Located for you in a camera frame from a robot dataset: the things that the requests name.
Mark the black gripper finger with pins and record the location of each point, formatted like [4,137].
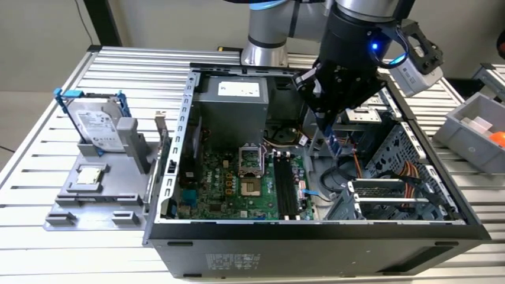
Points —
[316,97]
[355,88]

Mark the RAM stick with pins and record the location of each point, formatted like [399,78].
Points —
[335,145]

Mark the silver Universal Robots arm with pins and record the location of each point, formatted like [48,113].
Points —
[268,17]

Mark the black RAM slot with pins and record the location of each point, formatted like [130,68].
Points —
[280,183]
[291,189]

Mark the metal drive cage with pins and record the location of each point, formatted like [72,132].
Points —
[363,116]

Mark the grey power supply unit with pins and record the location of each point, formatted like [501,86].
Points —
[232,118]

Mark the yellow black plug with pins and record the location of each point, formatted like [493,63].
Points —
[224,48]

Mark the metal disk bay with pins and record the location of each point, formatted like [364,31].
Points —
[379,181]

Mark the white block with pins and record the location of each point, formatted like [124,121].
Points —
[477,124]

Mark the CPU socket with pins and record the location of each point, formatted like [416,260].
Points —
[251,186]

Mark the grey plastic bin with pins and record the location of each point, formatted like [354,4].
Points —
[466,148]

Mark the orange ball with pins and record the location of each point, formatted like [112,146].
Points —
[497,139]

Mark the graphics card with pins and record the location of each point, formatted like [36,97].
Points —
[160,124]

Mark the green motherboard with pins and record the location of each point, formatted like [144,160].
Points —
[215,192]

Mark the black open PC case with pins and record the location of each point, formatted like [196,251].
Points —
[276,260]

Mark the grey parts rack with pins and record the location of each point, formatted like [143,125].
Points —
[122,177]

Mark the silver hard disk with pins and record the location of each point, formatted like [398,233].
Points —
[95,127]

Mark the blue disk carrier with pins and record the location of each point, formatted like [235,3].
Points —
[71,94]

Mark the silver CPU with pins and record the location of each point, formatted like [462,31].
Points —
[90,176]

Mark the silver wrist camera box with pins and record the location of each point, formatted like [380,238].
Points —
[415,80]

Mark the black upright post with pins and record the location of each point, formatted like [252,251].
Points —
[107,26]

